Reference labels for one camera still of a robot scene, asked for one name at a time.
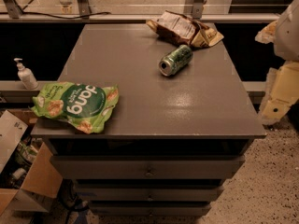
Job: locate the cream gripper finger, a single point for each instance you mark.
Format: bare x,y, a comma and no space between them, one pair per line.
267,34
281,92

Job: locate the green soda can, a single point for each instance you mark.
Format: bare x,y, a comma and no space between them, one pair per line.
174,61

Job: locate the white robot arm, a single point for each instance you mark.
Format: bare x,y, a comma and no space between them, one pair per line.
286,44

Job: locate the brown crumpled chip bag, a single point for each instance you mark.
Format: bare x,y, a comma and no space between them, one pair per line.
179,29

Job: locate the grey drawer cabinet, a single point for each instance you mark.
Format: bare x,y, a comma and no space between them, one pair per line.
170,143

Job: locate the green snack bag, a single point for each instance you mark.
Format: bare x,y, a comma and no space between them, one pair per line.
85,107

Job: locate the white pump dispenser bottle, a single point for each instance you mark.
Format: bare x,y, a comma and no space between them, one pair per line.
25,75

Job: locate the open cardboard box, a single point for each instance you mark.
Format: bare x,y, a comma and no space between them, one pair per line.
29,182

